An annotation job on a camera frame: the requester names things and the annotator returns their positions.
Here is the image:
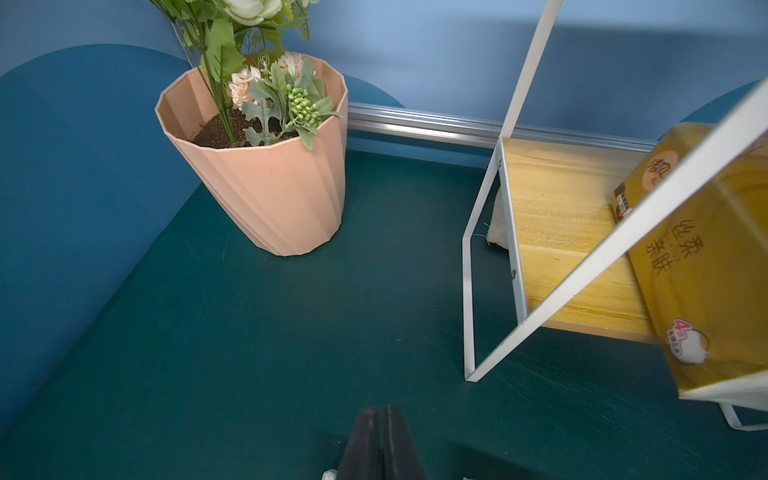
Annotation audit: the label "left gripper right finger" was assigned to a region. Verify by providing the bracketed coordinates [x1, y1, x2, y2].
[381, 405, 426, 480]

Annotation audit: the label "pink pot white flowers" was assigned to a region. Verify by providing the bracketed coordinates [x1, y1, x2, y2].
[155, 1, 349, 257]

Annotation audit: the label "white frame wooden shelf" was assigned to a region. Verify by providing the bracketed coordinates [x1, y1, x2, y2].
[460, 0, 768, 433]

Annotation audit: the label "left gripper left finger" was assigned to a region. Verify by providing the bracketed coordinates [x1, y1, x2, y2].
[337, 408, 382, 480]

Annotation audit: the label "gold tissue pack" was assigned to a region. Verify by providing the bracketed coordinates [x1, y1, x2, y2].
[628, 136, 767, 411]

